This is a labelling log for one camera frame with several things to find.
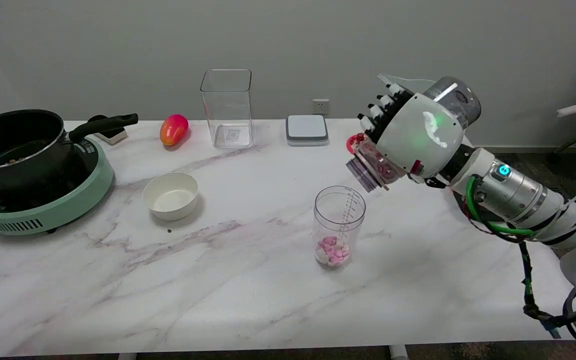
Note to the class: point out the small red object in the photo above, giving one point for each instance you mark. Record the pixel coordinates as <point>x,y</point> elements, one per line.
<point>353,143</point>

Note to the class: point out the red orange mango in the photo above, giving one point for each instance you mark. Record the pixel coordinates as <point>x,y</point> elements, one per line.
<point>173,130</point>

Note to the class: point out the pink and white candies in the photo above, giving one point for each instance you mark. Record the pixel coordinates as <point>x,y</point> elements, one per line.
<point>333,251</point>

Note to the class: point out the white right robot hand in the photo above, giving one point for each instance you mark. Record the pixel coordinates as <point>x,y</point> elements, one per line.
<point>418,135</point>

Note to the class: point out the clear jar of candies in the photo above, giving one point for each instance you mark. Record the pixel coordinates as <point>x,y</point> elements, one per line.
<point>368,170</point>

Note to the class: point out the clear square plastic container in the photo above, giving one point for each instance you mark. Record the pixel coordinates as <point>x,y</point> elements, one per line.
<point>227,115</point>

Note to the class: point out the white round bowl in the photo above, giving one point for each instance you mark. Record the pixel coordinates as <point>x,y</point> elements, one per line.
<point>170,197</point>

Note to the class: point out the grey white square lid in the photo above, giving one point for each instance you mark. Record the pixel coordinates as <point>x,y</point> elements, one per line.
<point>307,129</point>

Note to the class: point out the white table leg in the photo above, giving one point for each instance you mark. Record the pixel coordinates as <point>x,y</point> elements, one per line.
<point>398,352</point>

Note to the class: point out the mint green induction cooker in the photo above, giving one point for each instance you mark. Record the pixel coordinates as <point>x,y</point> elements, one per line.
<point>68,210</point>

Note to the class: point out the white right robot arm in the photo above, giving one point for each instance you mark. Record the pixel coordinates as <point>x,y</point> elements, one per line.
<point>518,195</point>

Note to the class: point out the white wall socket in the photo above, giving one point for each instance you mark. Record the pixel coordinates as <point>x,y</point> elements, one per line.
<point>320,106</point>

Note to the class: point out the small white and black device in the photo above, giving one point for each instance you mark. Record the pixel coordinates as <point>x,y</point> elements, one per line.
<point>113,135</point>

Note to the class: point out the clear plastic measuring jug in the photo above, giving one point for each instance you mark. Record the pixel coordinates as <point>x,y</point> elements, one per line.
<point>393,78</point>

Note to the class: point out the clear plastic measuring cup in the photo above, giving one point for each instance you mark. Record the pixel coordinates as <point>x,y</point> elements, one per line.
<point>339,220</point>

